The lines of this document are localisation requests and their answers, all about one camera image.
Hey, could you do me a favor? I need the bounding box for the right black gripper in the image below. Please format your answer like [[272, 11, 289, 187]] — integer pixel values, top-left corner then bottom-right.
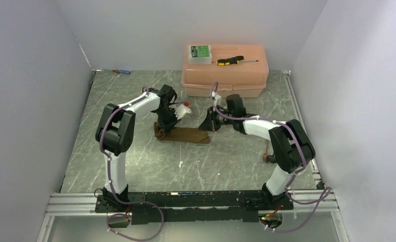
[[197, 106, 234, 132]]

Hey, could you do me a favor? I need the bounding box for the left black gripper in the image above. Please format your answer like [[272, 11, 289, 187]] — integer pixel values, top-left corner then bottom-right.
[[155, 107, 181, 135]]

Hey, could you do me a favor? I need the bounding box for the brown cloth napkin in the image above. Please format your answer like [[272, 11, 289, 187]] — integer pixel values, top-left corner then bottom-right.
[[153, 122, 210, 144]]

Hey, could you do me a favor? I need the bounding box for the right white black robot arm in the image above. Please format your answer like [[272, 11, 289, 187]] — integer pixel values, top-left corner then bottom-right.
[[199, 92, 315, 209]]

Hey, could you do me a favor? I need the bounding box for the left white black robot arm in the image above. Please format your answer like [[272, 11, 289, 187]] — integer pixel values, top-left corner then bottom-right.
[[95, 85, 181, 212]]

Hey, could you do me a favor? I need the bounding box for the pink plastic storage box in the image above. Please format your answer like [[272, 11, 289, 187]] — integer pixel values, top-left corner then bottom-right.
[[182, 43, 269, 98]]

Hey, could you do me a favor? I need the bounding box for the yellow black screwdriver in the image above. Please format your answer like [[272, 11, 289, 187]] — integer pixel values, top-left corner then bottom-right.
[[213, 55, 259, 66]]

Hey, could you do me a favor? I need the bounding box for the blue red screwdriver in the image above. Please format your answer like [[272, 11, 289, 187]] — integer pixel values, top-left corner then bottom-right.
[[103, 69, 131, 75]]

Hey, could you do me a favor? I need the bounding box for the green white small box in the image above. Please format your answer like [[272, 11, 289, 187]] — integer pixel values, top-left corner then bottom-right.
[[187, 45, 212, 65]]

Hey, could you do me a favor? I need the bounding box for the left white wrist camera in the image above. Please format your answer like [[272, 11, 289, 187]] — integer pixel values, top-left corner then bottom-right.
[[174, 101, 192, 120]]

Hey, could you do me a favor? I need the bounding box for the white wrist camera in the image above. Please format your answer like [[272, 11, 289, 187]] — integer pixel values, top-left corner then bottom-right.
[[211, 93, 221, 105], [174, 101, 192, 120]]

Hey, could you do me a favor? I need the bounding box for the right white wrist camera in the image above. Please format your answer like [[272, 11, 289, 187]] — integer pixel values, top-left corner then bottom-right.
[[211, 93, 221, 105]]

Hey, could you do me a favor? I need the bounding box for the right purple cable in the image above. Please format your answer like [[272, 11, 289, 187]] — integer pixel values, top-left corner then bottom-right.
[[209, 82, 332, 233]]

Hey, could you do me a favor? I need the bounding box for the aluminium frame rail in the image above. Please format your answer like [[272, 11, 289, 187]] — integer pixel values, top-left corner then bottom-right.
[[37, 190, 349, 241]]

